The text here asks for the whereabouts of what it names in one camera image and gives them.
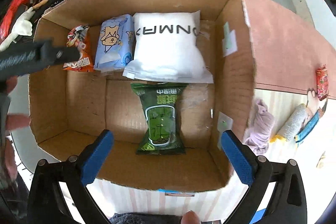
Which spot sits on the person's right hand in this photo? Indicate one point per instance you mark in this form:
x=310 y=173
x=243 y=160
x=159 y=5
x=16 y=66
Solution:
x=190 y=218

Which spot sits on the white pillow pack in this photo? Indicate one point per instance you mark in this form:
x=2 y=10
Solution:
x=166 y=49

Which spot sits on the orange snack bag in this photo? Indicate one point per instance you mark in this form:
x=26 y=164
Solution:
x=79 y=38

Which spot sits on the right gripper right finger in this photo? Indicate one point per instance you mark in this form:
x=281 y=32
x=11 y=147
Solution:
x=288 y=201

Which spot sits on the person's left hand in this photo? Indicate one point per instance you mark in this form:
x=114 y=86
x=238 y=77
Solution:
x=13 y=122

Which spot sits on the blue bear tissue pack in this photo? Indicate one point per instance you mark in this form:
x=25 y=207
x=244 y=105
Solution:
x=115 y=44

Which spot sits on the lilac towel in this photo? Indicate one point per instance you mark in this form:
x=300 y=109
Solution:
x=257 y=134

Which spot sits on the pink rug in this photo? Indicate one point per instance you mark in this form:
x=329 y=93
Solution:
x=287 y=50

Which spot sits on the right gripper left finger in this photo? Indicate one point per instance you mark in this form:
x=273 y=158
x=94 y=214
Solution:
x=46 y=202

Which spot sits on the red snack bag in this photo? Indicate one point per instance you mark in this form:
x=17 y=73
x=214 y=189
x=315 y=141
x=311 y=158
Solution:
x=322 y=81

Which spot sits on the green wet wipes pack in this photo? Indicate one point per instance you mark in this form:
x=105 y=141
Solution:
x=159 y=108

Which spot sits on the brown cardboard box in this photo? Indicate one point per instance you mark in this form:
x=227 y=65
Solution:
x=70 y=109

